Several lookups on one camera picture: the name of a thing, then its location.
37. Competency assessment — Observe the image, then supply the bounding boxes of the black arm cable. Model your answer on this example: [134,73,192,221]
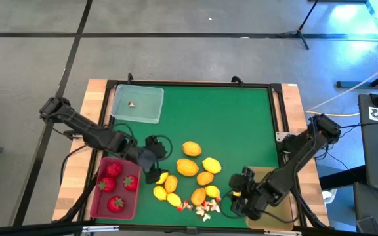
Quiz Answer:
[59,144,90,187]

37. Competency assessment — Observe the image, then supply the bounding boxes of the yellow lemon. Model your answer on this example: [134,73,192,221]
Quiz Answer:
[155,172,169,185]
[201,157,222,174]
[152,186,168,201]
[204,185,222,199]
[167,192,182,208]

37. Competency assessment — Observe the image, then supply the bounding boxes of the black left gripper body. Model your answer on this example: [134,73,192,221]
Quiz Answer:
[130,144,159,171]

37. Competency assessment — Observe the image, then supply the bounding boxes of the red strawberry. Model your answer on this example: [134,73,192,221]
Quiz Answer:
[106,195,125,214]
[105,161,123,178]
[122,174,139,192]
[97,176,117,193]

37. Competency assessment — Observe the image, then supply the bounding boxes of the black stand base bar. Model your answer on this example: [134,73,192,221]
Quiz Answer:
[335,64,378,90]

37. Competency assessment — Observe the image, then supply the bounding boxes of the black tripod stand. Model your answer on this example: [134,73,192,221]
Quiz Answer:
[276,0,320,51]

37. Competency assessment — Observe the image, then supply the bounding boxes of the green table mat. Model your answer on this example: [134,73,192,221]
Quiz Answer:
[95,85,280,229]

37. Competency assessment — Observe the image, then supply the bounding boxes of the silver frame bracket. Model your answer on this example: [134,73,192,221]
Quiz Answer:
[263,229,303,236]
[81,225,120,233]

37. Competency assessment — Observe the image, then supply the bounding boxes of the tan plastic basket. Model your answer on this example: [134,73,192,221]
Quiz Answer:
[244,165,295,231]

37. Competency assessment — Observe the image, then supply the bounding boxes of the pink plastic bin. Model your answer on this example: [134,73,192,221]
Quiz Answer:
[89,156,143,221]

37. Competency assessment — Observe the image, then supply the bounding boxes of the black camera frame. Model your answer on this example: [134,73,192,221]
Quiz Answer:
[0,220,378,236]

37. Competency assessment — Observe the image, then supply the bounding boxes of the clear plastic bin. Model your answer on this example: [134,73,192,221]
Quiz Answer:
[110,83,165,125]

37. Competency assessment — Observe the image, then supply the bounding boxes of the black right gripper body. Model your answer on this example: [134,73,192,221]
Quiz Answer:
[241,182,274,214]

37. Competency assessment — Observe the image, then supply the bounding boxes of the white floor object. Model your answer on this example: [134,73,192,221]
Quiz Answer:
[321,189,337,203]

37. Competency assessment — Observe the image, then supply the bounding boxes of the large orange oval fruit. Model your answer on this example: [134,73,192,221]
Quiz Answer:
[176,158,200,178]

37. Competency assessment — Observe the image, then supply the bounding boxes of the white cable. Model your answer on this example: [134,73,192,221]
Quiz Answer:
[306,57,378,112]

